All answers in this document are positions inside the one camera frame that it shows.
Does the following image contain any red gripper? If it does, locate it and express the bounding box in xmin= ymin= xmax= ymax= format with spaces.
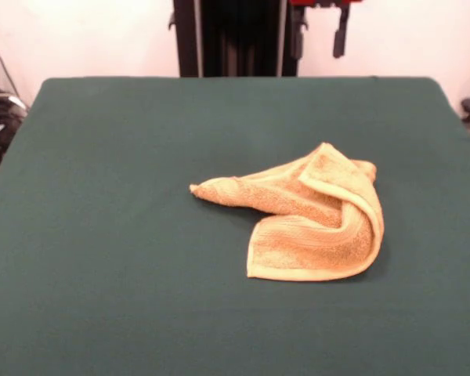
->
xmin=290 ymin=0 xmax=363 ymax=59

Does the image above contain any orange terry towel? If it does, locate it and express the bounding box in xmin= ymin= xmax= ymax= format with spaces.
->
xmin=189 ymin=142 xmax=384 ymax=282

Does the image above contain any dark green table cloth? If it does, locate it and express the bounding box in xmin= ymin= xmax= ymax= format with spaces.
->
xmin=0 ymin=77 xmax=470 ymax=376

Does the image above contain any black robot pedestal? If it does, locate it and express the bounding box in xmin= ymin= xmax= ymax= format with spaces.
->
xmin=167 ymin=0 xmax=310 ymax=78

